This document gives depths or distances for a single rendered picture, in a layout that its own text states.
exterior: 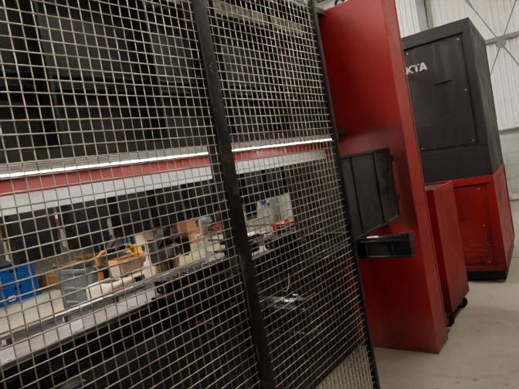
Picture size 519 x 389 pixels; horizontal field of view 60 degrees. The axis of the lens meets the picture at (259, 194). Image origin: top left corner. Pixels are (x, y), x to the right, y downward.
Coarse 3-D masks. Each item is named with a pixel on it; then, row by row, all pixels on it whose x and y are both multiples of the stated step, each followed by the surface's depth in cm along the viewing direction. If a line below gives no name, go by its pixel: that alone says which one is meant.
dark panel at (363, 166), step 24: (288, 168) 186; (312, 168) 203; (360, 168) 242; (384, 168) 267; (312, 192) 199; (336, 192) 218; (360, 192) 239; (384, 192) 263; (312, 216) 199; (336, 216) 215; (360, 216) 235; (384, 216) 258
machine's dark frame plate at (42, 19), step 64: (0, 0) 144; (64, 0) 161; (128, 0) 179; (256, 0) 246; (0, 64) 142; (64, 64) 159; (128, 64) 180; (64, 128) 156; (128, 128) 177; (192, 128) 204; (256, 128) 242
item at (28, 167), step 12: (240, 144) 207; (252, 144) 214; (264, 144) 221; (276, 144) 230; (120, 156) 156; (132, 156) 159; (144, 156) 164; (168, 156) 172; (0, 168) 125; (12, 168) 127; (36, 168) 132; (48, 168) 135; (60, 168) 138
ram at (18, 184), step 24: (288, 144) 275; (312, 144) 297; (144, 168) 188; (168, 168) 198; (192, 168) 210; (240, 168) 237; (264, 168) 253; (0, 192) 143; (24, 192) 149; (48, 192) 155; (72, 192) 162; (96, 192) 169; (120, 192) 178
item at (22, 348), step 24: (120, 312) 138; (144, 312) 141; (48, 336) 126; (96, 336) 127; (120, 336) 133; (144, 336) 140; (24, 360) 112; (72, 360) 121; (96, 360) 126; (0, 384) 107; (24, 384) 111; (48, 384) 116
